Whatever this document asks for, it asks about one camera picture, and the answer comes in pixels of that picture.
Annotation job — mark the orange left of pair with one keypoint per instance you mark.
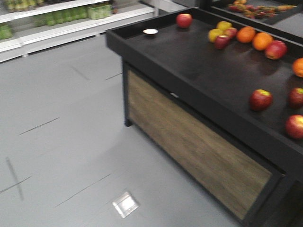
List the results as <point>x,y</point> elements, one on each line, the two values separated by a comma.
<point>246,34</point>

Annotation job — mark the red apple front left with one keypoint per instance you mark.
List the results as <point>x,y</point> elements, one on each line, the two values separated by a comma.
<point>295,98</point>

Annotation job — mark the small white dish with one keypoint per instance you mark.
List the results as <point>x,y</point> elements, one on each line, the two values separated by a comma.
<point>150,32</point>

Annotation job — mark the red apple far corner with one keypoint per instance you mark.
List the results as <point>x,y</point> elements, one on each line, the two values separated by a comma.
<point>184,20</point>

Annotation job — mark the orange right of pair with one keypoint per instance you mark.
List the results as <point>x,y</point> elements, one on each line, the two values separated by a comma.
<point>262,40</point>

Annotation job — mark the yellow apple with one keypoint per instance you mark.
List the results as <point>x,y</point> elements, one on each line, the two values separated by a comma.
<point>214,33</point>
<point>223,25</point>

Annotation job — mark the dark red apple middle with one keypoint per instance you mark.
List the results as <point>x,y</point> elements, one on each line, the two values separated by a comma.
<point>260,100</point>

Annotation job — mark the pink red small apple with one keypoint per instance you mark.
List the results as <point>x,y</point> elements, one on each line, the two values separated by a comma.
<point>231,32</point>

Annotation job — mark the red apple front right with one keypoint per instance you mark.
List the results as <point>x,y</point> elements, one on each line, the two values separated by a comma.
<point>294,126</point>

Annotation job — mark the dark red small apple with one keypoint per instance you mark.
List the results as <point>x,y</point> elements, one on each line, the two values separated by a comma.
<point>221,42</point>

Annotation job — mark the white supermarket shelf unit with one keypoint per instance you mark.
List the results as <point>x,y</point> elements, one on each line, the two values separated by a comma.
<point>28,26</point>

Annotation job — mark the yellow apple front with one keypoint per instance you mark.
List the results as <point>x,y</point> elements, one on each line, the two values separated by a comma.
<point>214,33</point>

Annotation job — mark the black wooden produce stand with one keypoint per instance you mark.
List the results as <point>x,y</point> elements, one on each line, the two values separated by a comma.
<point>192,100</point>

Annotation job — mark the yellow apple back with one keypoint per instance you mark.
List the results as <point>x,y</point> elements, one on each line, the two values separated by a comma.
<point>223,25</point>

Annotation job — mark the orange with navel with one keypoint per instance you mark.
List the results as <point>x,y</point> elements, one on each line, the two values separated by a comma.
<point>297,67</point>

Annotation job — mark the orange of pair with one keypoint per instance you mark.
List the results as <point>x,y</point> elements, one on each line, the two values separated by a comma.
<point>262,40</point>
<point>246,34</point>

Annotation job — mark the large red apple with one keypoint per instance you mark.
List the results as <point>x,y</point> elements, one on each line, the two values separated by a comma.
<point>276,50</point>

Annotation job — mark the metal floor socket plate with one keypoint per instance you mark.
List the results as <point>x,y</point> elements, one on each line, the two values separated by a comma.
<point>125,204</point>

